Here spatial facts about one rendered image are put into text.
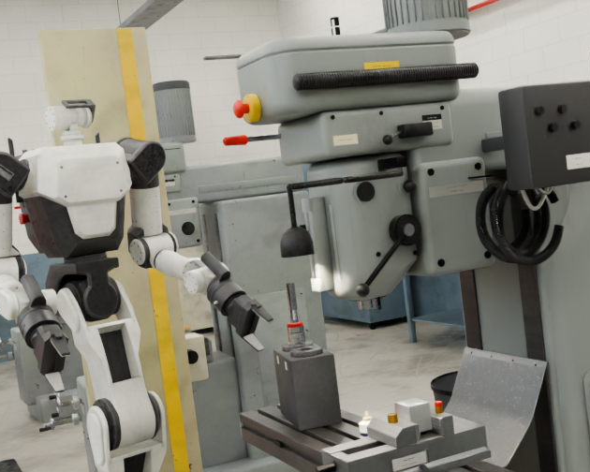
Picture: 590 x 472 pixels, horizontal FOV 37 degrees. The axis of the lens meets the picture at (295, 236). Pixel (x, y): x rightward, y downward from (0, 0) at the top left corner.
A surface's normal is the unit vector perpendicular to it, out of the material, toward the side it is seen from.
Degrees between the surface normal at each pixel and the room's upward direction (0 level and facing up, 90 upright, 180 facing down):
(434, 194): 90
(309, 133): 90
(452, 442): 90
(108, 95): 90
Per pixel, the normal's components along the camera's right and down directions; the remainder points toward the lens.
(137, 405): 0.51, -0.43
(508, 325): -0.90, 0.13
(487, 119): 0.43, 0.00
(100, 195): 0.62, -0.04
